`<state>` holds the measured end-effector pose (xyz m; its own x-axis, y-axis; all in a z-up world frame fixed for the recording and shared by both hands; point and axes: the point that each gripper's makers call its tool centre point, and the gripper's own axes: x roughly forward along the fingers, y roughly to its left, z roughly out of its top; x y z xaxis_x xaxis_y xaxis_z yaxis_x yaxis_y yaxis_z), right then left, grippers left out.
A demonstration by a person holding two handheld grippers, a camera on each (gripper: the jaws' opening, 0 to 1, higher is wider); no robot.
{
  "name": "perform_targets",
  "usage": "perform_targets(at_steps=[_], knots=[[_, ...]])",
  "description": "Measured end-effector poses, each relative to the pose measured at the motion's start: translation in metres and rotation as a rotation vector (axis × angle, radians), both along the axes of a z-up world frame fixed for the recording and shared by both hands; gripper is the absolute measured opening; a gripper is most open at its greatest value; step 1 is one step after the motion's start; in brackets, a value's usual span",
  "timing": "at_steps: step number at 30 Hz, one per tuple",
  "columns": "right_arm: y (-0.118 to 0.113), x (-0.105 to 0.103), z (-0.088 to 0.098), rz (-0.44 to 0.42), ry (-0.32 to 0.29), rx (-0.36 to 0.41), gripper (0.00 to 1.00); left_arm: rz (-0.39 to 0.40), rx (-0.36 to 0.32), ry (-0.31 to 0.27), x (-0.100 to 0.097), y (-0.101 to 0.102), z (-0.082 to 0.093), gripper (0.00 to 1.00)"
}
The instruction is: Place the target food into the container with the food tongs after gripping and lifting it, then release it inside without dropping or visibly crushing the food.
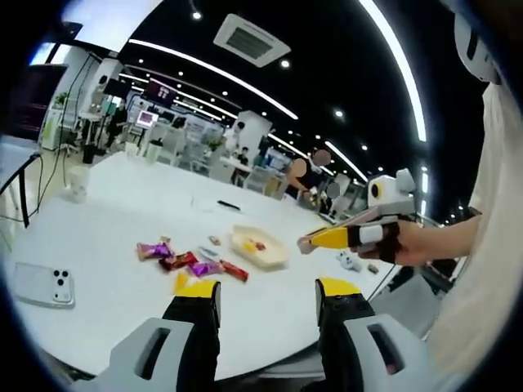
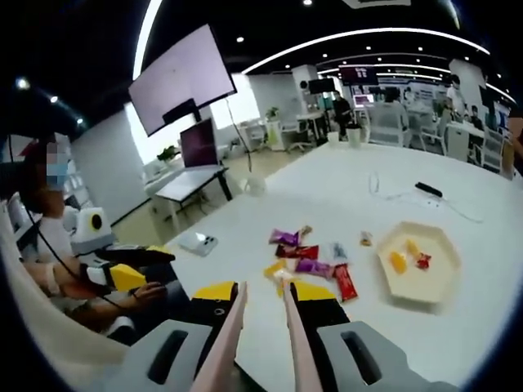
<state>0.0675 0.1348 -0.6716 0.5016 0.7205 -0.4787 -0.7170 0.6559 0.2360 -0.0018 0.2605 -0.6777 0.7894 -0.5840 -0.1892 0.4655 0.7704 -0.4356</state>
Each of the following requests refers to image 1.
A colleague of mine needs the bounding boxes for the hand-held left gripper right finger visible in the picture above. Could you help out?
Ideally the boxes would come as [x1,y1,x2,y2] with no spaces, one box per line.
[314,277,431,392]

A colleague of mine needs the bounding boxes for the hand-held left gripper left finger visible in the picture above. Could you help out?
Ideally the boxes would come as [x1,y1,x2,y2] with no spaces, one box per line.
[100,279,223,392]

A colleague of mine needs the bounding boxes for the pink food tongs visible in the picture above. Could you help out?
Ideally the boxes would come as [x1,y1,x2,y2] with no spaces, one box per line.
[297,207,387,255]

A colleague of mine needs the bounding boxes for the beige hexagonal food container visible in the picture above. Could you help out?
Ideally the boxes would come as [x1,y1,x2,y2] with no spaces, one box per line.
[228,224,290,271]

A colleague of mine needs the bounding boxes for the bright red food packet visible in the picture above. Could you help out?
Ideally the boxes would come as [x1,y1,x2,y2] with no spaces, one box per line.
[220,259,249,283]

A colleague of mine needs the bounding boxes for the person's right hand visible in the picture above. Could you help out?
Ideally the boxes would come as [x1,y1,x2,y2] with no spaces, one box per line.
[355,221,436,267]

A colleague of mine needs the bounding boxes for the white game controller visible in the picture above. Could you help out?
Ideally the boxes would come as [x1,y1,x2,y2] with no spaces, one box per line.
[335,251,364,273]

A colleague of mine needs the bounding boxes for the person's beige shirt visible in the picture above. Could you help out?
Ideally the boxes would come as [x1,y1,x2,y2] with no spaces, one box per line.
[424,81,523,368]

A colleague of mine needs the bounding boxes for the curved ceiling light strip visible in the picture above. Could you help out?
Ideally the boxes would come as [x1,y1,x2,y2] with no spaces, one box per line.
[359,0,428,143]

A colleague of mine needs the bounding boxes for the white smartphone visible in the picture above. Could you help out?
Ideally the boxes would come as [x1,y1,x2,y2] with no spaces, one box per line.
[11,262,77,310]

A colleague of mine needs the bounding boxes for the white worn device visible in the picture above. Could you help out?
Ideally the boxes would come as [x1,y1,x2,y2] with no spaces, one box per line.
[453,10,506,85]

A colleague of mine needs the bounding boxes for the white tumbler dark lid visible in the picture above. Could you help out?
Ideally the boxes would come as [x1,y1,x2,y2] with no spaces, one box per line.
[145,140,163,164]

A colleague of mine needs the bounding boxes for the white patterned paper cup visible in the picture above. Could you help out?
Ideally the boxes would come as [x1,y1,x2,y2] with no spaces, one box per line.
[67,165,91,203]

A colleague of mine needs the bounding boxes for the straight ceiling light strip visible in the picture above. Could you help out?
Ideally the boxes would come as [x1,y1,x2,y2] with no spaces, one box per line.
[128,38,299,122]

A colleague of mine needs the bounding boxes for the ceiling air conditioner vent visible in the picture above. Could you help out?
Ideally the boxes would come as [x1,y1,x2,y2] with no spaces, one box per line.
[212,13,292,69]

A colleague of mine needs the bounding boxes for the small pink-screen display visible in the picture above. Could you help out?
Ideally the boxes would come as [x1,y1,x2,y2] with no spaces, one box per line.
[136,109,159,127]

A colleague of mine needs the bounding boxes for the dark hanging sign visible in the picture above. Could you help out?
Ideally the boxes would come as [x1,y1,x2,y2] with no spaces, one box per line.
[146,79,179,101]

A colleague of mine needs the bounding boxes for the white cabinet green panel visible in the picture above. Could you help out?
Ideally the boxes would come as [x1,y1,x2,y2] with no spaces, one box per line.
[40,108,66,150]

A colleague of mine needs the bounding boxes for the black monitor on stand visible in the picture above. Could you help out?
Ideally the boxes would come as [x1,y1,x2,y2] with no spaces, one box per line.
[104,79,127,97]

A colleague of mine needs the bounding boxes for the purple-screen desk monitor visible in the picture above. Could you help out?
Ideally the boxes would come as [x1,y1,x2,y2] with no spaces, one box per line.
[10,65,69,142]

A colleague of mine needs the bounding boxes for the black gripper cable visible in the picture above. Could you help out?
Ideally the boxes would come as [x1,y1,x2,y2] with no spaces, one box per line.
[369,261,397,299]

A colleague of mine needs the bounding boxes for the thin white cable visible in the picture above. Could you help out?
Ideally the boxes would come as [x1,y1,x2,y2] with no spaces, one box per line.
[190,195,217,214]

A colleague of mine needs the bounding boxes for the large wall monitor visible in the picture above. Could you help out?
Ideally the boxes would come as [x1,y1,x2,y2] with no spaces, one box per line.
[63,0,164,54]

